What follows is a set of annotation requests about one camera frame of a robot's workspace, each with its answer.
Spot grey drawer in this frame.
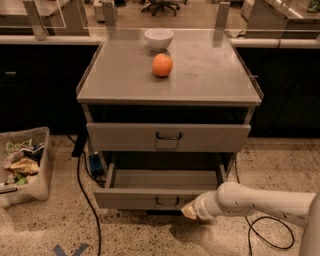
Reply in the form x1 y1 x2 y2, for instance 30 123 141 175
94 163 227 211
87 123 251 152

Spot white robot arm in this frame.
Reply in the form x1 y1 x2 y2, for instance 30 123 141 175
181 182 320 256

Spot grey metal drawer cabinet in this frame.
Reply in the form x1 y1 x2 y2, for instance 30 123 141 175
78 29 262 167

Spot blue box on floor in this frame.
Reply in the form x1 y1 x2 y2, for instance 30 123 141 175
89 154 104 177

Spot orange fruit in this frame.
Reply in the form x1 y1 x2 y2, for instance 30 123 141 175
152 54 173 77

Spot white ceramic bowl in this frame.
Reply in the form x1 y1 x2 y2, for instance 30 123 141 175
144 28 174 52

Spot clear plastic bin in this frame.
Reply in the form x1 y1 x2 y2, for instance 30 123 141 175
0 127 53 208

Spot snack packets in bin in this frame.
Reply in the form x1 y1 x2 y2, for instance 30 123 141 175
1 139 44 186

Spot black office chair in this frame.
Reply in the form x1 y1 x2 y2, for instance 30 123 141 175
141 0 188 17

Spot black cable right floor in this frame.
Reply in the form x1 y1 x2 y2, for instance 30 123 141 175
233 156 296 256

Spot black cable floor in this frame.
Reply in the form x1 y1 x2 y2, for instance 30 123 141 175
233 156 296 256
66 134 108 256

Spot black cable left floor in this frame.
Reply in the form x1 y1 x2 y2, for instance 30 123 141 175
66 134 108 256

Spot right metal post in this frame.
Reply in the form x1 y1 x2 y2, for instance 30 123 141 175
215 2 230 29

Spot metal post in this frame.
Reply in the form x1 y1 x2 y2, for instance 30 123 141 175
102 0 116 27
22 0 48 41
215 2 230 29

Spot middle metal post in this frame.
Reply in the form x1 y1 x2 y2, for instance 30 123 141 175
102 0 116 27

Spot left metal post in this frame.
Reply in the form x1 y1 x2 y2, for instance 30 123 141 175
22 0 48 41

